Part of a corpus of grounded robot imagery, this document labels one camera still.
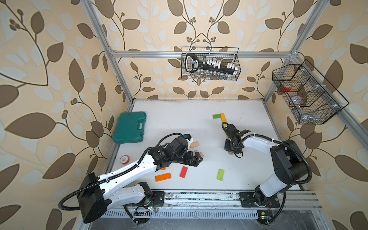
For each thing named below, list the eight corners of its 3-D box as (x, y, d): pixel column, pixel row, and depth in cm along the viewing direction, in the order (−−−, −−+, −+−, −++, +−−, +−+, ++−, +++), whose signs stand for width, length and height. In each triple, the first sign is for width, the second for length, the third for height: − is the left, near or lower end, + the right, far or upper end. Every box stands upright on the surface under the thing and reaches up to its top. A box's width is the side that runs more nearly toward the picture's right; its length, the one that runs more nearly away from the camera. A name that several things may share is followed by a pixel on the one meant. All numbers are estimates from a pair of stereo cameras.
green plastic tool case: (112, 144, 98) (108, 139, 93) (123, 116, 114) (120, 111, 109) (141, 144, 98) (138, 139, 93) (148, 116, 114) (146, 111, 109)
